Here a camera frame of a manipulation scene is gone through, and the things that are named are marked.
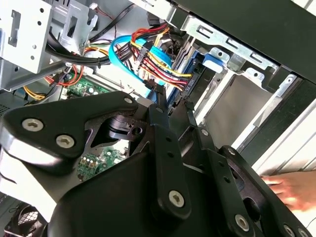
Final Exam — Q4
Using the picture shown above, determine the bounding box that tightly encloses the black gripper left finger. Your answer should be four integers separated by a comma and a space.
0, 84, 193, 221

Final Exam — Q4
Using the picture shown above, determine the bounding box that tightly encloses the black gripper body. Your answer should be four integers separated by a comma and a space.
46, 105, 231, 237

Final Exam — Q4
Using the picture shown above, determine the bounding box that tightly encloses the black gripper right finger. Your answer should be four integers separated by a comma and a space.
183, 97, 314, 237

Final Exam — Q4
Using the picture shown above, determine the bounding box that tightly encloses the blue data wire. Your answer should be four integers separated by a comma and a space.
108, 36, 173, 99

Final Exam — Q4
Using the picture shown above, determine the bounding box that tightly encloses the hard disk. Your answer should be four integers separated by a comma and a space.
167, 48, 229, 117

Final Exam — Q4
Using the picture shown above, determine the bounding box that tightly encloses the multicolour disk power wire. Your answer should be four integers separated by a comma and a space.
118, 26, 197, 96

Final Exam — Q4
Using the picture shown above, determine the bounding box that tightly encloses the person's hand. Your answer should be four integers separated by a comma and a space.
261, 171, 316, 220

